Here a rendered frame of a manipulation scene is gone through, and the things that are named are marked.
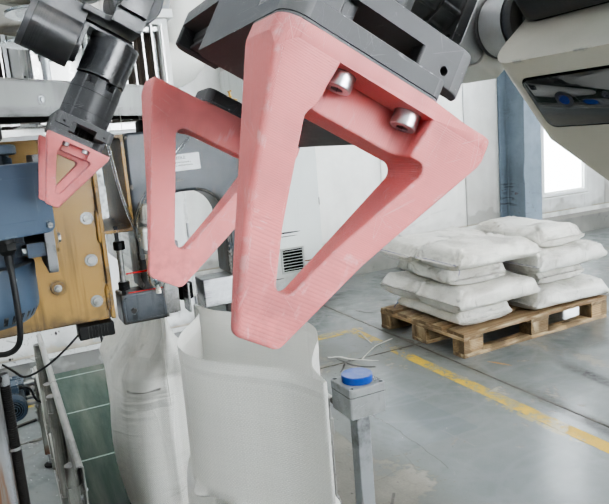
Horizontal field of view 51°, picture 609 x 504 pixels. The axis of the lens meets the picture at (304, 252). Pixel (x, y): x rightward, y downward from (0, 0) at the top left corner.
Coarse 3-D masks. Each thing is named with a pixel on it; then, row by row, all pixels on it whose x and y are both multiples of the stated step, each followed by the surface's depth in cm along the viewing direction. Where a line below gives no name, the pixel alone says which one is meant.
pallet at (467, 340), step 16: (400, 304) 435; (560, 304) 405; (576, 304) 403; (592, 304) 411; (384, 320) 432; (400, 320) 430; (416, 320) 400; (432, 320) 394; (496, 320) 383; (512, 320) 381; (528, 320) 385; (544, 320) 392; (576, 320) 409; (592, 320) 413; (416, 336) 403; (432, 336) 396; (448, 336) 374; (464, 336) 363; (480, 336) 368; (512, 336) 389; (528, 336) 387; (464, 352) 364; (480, 352) 370
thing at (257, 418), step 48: (192, 336) 101; (192, 384) 87; (240, 384) 81; (288, 384) 78; (192, 432) 90; (240, 432) 83; (288, 432) 79; (192, 480) 104; (240, 480) 84; (288, 480) 81
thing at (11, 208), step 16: (0, 176) 79; (16, 176) 80; (32, 176) 82; (0, 192) 79; (16, 192) 80; (32, 192) 82; (0, 208) 79; (16, 208) 80; (32, 208) 82; (48, 208) 84; (0, 224) 79; (16, 224) 80; (32, 224) 82; (48, 224) 83; (0, 240) 79
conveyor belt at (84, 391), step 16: (80, 368) 286; (96, 368) 284; (64, 384) 267; (80, 384) 266; (96, 384) 264; (64, 400) 250; (80, 400) 248; (96, 400) 247; (80, 416) 233; (96, 416) 232; (80, 432) 220; (96, 432) 219; (80, 448) 208; (96, 448) 207; (112, 448) 206; (96, 464) 196; (112, 464) 196; (96, 480) 187; (112, 480) 186; (96, 496) 178; (112, 496) 177
